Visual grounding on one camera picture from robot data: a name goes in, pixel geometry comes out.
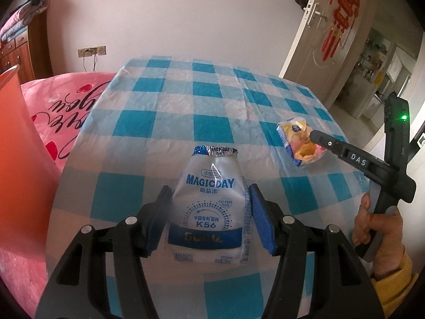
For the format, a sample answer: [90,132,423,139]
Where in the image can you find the white panel door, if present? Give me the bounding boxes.
[278,0,377,108]

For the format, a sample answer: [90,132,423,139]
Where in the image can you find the white blue drink pouch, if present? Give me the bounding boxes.
[168,144,249,266]

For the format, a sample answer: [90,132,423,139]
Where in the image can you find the metal door handle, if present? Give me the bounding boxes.
[304,3,328,27]

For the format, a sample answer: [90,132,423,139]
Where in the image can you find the orange plastic bucket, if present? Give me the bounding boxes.
[0,64,63,251]

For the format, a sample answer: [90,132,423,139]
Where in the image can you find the person's right hand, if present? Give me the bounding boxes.
[351,193,406,280]

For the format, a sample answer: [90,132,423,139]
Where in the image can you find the white kitchen shelf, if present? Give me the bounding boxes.
[352,28,399,83]

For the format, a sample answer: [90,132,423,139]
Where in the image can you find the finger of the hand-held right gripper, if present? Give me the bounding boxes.
[309,129,388,187]

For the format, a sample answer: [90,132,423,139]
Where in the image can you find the pink printed blanket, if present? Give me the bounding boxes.
[0,71,113,295]

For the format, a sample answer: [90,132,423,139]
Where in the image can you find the beige wall outlet row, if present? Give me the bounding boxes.
[78,46,107,58]

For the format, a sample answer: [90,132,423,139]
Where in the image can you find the thin power cable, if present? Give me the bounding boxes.
[82,55,99,73]

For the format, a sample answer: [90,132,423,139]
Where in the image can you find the pile of folded clothes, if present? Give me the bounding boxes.
[0,0,50,42]

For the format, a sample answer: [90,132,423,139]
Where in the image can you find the yellow snack packet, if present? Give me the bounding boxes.
[276,116,328,168]

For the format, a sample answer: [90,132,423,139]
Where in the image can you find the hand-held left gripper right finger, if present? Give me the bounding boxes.
[248,183,386,319]

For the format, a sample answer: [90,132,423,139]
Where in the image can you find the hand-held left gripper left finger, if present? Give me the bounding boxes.
[35,185,174,319]

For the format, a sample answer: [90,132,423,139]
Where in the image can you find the blue white checkered tablecloth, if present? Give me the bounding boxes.
[46,56,371,319]

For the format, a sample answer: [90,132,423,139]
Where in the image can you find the person's right forearm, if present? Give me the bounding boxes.
[370,246,419,319]

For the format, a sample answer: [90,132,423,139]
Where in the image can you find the red door decoration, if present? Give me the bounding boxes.
[321,0,361,63]

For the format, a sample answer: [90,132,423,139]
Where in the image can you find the brown wooden cabinet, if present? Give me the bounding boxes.
[0,8,54,83]

